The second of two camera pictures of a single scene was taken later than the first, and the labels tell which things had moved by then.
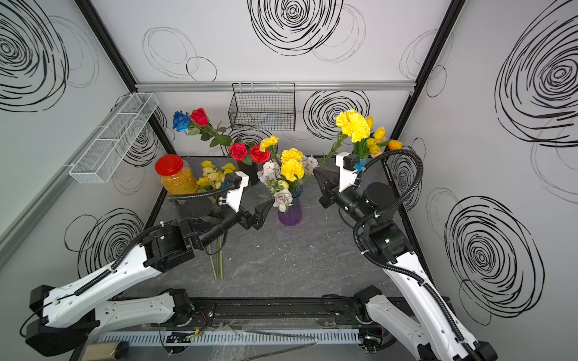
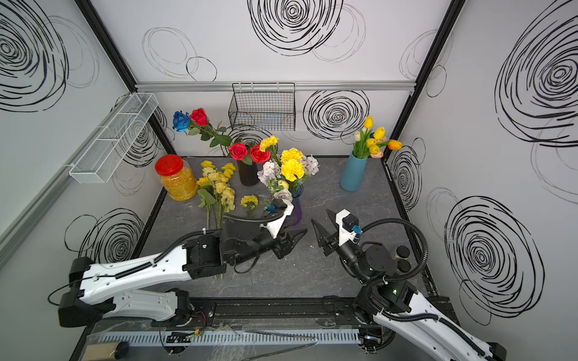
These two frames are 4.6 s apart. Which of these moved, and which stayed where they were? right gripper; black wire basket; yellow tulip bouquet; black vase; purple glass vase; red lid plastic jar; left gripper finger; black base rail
Moved: left gripper finger; right gripper
Stayed: black vase; purple glass vase; black base rail; black wire basket; yellow tulip bouquet; red lid plastic jar
